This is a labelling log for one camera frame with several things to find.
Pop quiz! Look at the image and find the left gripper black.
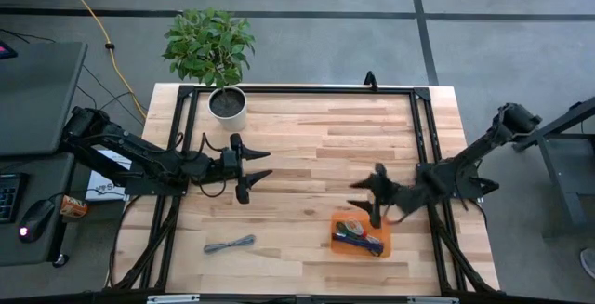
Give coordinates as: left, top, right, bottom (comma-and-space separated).
218, 132, 274, 205

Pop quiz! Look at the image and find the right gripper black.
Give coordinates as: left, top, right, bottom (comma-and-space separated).
346, 163, 413, 230

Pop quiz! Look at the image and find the white cable with red tie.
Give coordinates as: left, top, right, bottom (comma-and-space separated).
344, 218, 381, 245

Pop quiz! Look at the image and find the green braided USB-C cable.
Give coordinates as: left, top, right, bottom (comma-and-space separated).
335, 220, 359, 241

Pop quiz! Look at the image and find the blue braided USB-C cable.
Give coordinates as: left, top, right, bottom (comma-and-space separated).
331, 231, 385, 258

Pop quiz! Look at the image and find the orange tray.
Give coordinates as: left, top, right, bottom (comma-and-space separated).
329, 210, 392, 258

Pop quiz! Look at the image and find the white textured plant pot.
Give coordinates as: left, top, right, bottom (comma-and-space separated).
206, 85, 248, 132

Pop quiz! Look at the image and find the green leafy plant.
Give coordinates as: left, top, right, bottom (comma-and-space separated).
161, 7, 257, 89

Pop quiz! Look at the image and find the white printed sheet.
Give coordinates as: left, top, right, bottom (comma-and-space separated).
85, 149, 134, 202

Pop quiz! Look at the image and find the orange and white packet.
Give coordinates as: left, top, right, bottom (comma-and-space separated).
59, 194, 89, 219

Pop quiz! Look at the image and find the black computer mouse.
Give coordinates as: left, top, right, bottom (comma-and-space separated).
17, 199, 56, 244

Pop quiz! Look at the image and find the black office desk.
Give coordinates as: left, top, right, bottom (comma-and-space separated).
0, 41, 89, 269

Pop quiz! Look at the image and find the black keyboard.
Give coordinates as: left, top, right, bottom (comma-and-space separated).
0, 173, 27, 225

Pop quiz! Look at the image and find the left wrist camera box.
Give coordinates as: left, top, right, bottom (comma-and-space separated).
221, 149, 238, 171

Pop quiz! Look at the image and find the grey braided USB-C cable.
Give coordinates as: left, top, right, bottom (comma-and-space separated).
203, 233, 258, 255

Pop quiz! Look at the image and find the black aluminium table frame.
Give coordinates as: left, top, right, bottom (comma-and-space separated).
102, 84, 502, 298

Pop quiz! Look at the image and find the silver metal bracket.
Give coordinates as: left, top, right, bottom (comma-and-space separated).
146, 294, 202, 304
406, 296, 461, 304

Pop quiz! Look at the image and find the yellow extension cable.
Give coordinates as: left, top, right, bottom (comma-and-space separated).
51, 0, 149, 119

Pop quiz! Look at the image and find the black desk frame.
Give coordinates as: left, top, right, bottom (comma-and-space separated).
513, 97, 595, 240

